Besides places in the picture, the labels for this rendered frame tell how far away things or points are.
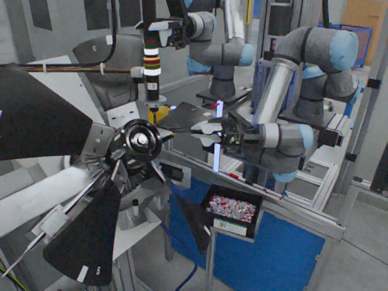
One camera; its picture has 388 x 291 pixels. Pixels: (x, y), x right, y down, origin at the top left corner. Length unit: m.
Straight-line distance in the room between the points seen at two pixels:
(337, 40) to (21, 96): 0.85
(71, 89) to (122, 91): 0.27
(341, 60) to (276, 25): 0.62
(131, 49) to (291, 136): 0.54
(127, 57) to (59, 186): 0.41
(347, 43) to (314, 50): 0.10
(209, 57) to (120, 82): 0.31
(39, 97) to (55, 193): 0.25
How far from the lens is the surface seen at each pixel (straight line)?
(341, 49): 0.94
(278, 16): 1.49
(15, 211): 0.77
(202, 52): 0.97
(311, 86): 1.38
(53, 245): 0.61
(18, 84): 0.71
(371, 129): 2.46
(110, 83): 0.84
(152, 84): 0.76
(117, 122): 0.81
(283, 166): 0.91
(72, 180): 0.81
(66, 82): 1.05
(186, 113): 0.98
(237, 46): 0.99
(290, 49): 0.98
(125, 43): 0.90
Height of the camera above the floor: 1.56
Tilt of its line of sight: 30 degrees down
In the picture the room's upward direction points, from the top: 1 degrees clockwise
